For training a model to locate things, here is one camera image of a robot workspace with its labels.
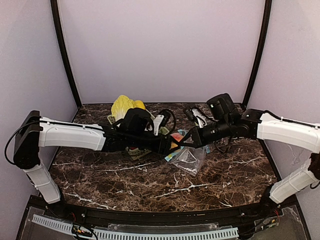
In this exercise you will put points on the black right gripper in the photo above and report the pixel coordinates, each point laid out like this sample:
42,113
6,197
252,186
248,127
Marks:
196,135

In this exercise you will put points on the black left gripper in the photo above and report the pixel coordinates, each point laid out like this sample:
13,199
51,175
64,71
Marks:
164,145

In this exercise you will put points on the orange pink peach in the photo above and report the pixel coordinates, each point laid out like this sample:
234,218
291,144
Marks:
176,136

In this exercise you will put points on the clear zip bag blue zipper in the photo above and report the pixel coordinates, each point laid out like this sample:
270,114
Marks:
208,148

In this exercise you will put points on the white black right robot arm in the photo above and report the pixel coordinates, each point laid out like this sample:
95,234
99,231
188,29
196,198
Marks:
262,125

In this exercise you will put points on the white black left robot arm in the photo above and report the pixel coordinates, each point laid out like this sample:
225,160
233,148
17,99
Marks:
136,130

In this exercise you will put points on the pale green plastic basket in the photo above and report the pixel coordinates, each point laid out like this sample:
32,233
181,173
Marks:
137,153

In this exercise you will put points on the yellow lemon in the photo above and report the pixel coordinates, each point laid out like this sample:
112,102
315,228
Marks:
139,104

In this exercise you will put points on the yellow napa cabbage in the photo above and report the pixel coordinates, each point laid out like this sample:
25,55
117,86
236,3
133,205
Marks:
120,107

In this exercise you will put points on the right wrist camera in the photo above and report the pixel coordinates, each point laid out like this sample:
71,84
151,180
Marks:
195,115

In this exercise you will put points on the black front rail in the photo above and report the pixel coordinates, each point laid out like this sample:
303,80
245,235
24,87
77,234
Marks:
240,215

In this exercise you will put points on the black frame post right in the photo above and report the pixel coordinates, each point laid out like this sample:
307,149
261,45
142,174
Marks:
259,52

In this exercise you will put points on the black frame post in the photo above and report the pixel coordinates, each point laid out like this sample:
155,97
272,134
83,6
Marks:
63,53
259,52

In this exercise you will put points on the black frame post left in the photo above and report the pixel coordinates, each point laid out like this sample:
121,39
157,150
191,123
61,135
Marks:
63,53

